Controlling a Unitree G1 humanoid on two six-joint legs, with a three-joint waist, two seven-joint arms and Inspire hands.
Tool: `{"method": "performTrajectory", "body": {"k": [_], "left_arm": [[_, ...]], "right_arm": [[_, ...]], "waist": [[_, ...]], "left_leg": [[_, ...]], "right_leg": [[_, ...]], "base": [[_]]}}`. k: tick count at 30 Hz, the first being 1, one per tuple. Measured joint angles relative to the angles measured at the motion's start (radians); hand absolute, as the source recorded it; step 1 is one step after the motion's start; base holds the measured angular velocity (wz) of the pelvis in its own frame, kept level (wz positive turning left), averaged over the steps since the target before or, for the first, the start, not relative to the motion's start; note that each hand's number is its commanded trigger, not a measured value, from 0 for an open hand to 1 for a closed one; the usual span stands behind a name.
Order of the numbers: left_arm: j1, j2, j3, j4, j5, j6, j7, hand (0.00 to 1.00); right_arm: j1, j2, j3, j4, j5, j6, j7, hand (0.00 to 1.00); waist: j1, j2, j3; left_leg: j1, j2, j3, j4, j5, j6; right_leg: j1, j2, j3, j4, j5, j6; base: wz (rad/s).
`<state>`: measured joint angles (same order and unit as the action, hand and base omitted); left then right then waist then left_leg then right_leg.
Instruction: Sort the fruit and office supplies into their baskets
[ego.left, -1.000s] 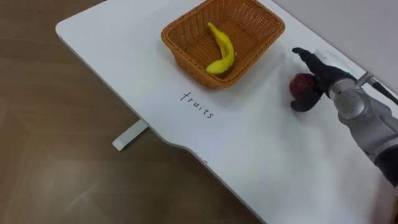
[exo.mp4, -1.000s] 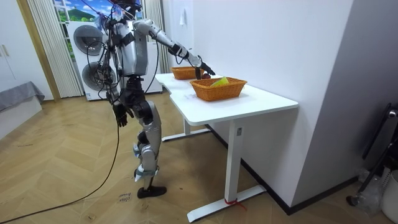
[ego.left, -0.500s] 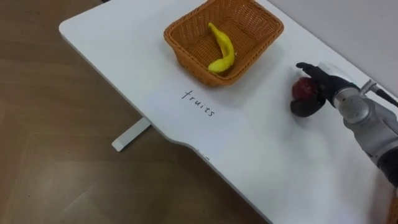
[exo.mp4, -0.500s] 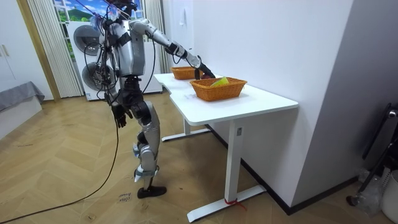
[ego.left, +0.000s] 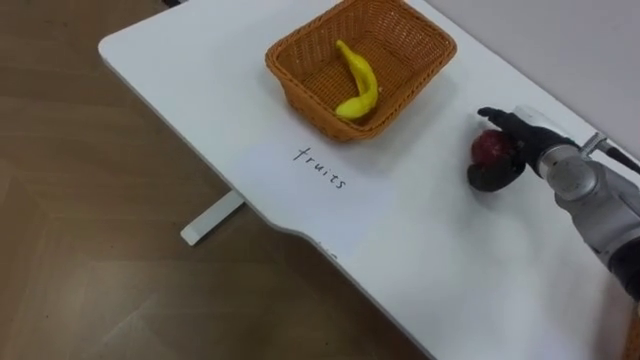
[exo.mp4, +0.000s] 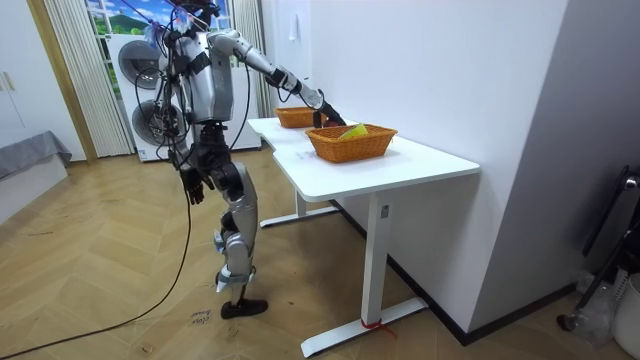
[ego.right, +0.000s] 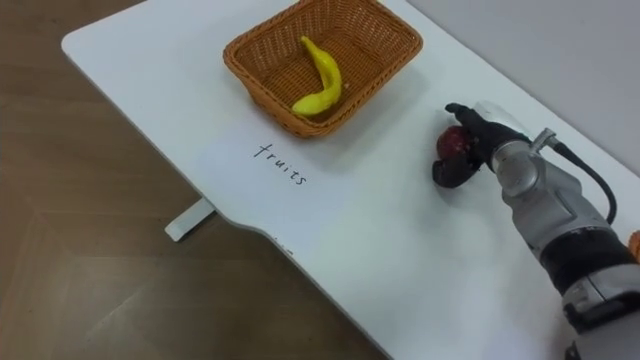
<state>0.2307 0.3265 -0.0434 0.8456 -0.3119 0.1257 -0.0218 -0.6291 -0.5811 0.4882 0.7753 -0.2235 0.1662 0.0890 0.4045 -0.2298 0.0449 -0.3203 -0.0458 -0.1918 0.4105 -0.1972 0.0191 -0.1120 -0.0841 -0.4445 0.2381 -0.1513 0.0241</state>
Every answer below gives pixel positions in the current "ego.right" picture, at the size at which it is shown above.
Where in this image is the red apple soft toy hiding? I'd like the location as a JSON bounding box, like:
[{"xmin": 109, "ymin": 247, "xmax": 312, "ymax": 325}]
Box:
[{"xmin": 435, "ymin": 125, "xmax": 475, "ymax": 162}]

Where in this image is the white desk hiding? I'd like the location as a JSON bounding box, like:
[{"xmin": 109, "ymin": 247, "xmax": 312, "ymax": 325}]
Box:
[{"xmin": 60, "ymin": 0, "xmax": 640, "ymax": 360}]

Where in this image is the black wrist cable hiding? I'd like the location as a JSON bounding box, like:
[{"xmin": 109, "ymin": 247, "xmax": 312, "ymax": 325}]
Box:
[{"xmin": 530, "ymin": 127, "xmax": 618, "ymax": 226}]

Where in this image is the brown wicker basket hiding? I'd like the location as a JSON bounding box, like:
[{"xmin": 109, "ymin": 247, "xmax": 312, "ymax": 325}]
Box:
[{"xmin": 222, "ymin": 0, "xmax": 424, "ymax": 139}]

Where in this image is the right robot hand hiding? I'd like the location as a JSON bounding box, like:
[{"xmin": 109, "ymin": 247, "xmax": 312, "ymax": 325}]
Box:
[{"xmin": 431, "ymin": 100, "xmax": 533, "ymax": 190}]

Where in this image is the yellow banana soft toy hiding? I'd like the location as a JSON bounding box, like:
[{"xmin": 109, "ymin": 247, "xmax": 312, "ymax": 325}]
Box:
[{"xmin": 291, "ymin": 35, "xmax": 344, "ymax": 118}]

